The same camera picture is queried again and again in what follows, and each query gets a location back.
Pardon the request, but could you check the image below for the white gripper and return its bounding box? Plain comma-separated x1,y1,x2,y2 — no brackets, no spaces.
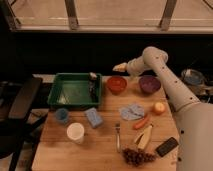
113,57,146,76

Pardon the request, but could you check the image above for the silver metal fork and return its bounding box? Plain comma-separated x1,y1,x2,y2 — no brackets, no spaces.
115,123,121,153

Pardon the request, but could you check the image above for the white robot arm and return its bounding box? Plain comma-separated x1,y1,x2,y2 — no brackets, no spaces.
113,46,213,171

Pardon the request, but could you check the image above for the red bowl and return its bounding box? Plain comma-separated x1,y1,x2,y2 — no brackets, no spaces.
106,76,127,94

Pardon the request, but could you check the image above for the purple bowl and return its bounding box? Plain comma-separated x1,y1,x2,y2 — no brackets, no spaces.
139,75,161,94

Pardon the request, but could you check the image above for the dish brush in tray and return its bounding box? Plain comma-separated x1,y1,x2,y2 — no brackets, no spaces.
89,72,98,102

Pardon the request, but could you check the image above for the blue crumpled cloth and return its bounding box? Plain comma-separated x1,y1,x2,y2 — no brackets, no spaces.
119,103,145,121

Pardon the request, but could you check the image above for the apple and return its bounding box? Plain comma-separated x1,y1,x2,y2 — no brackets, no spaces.
152,102,166,115

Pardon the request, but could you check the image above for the orange carrot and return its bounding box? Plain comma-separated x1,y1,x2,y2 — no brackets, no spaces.
133,115,150,130

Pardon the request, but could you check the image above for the blue sponge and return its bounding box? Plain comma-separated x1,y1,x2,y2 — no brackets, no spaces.
85,108,103,128

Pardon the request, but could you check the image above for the green plastic tray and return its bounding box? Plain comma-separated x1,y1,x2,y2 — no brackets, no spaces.
47,73,102,108

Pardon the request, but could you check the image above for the grey round dish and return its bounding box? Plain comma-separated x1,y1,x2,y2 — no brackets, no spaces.
181,69,204,86

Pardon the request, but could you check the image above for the yellow banana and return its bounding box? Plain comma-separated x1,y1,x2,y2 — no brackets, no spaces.
134,124,153,150

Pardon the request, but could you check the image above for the blue plastic cup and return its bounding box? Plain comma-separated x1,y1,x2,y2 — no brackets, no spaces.
55,108,69,124

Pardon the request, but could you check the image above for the white paper cup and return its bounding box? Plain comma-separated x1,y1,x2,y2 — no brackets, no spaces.
67,123,85,144

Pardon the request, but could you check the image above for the black rectangular box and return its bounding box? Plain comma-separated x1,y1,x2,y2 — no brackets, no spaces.
155,137,178,157

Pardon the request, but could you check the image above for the bunch of red grapes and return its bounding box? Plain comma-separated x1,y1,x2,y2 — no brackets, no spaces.
122,148,156,167

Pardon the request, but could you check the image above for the black chair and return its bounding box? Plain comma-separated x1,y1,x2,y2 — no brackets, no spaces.
0,78,46,171

